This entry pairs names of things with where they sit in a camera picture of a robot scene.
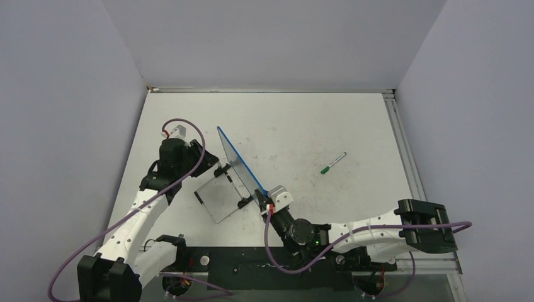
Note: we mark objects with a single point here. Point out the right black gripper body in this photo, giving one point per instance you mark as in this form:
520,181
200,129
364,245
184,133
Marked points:
282,221

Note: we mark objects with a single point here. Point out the blue framed whiteboard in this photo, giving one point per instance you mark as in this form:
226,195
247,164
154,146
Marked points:
233,184

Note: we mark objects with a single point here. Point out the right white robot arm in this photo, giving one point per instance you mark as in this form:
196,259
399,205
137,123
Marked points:
413,225

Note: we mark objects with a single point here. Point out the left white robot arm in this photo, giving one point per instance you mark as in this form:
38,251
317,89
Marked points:
118,271

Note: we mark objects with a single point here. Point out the green capped marker pen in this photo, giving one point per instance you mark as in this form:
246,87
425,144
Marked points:
334,162

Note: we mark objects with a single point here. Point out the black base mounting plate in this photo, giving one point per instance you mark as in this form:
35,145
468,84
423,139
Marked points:
249,268

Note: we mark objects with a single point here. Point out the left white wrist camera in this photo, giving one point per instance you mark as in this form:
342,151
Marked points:
178,132

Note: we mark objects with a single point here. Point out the aluminium frame rail back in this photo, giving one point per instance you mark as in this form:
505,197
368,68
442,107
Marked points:
263,90

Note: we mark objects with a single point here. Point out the aluminium frame rail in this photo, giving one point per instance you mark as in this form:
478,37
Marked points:
263,90
407,158

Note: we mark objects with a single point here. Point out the aluminium frame rail right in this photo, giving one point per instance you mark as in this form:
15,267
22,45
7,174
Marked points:
407,158

